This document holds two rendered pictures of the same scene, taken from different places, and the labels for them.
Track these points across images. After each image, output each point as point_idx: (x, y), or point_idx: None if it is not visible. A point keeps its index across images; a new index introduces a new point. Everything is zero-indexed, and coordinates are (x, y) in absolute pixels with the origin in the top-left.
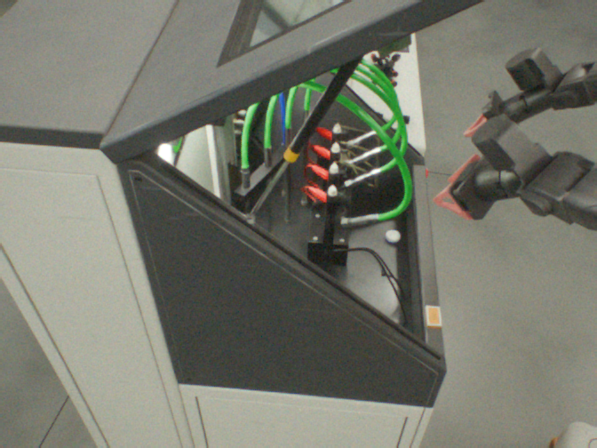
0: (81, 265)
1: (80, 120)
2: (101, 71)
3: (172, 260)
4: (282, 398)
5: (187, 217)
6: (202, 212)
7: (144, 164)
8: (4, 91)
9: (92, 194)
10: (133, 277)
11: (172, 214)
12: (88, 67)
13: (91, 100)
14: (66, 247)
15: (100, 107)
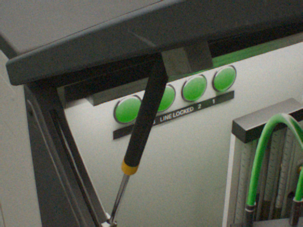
0: (13, 178)
1: (21, 37)
2: (96, 13)
3: (50, 219)
4: None
5: (53, 178)
6: (61, 180)
7: (34, 99)
8: (24, 0)
9: (14, 110)
10: (34, 217)
11: (47, 167)
12: (94, 6)
13: (51, 28)
14: (7, 153)
15: (47, 35)
